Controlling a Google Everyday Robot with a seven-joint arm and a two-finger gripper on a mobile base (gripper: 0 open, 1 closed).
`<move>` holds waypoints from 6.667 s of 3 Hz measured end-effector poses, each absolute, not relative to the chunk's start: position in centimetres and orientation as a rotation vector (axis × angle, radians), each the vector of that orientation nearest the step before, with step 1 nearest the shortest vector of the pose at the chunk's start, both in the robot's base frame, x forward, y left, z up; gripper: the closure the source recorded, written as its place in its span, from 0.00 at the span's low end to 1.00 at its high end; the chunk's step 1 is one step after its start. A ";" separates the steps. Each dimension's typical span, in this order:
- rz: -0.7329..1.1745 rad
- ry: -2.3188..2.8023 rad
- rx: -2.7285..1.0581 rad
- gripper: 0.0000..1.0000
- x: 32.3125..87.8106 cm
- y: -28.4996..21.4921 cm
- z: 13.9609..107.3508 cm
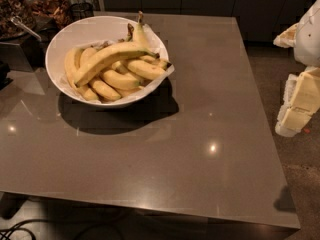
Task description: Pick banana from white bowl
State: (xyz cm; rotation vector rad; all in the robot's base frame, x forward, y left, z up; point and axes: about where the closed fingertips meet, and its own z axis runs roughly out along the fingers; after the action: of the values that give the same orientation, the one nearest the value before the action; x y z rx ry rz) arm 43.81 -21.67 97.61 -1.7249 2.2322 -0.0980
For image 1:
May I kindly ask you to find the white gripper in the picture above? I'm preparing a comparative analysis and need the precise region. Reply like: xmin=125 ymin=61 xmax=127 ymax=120
xmin=273 ymin=0 xmax=320 ymax=137

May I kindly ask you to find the yellow banana lower centre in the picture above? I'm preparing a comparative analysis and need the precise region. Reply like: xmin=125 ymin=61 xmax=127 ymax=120
xmin=89 ymin=77 xmax=122 ymax=101

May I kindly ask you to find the black mesh cup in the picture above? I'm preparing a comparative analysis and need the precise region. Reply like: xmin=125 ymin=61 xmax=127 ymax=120
xmin=70 ymin=2 xmax=94 ymax=21

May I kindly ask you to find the metal scoop handle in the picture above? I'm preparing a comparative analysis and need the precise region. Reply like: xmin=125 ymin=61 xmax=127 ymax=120
xmin=11 ymin=16 xmax=42 ymax=42

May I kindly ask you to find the yellow banana right side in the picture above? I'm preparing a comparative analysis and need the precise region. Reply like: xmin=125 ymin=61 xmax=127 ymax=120
xmin=123 ymin=59 xmax=165 ymax=80

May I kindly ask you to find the black floor cable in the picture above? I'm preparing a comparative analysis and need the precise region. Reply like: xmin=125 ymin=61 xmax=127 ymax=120
xmin=0 ymin=217 xmax=128 ymax=240

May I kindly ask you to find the tray of brown snacks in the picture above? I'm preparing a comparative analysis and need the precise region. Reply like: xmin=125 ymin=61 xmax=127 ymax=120
xmin=30 ymin=0 xmax=72 ymax=29

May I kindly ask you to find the glass jar of snacks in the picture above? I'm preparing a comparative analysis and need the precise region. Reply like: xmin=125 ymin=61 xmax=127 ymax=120
xmin=0 ymin=0 xmax=36 ymax=40

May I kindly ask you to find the yellow banana far left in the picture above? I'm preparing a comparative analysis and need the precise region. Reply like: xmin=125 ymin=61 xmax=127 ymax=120
xmin=64 ymin=48 xmax=99 ymax=101

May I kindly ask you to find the upright banana with stem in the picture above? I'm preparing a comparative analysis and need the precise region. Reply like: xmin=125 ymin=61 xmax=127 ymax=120
xmin=133 ymin=11 xmax=150 ymax=48

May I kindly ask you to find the white paper bowl liner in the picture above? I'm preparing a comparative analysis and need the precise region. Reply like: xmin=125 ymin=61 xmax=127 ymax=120
xmin=48 ymin=25 xmax=174 ymax=108

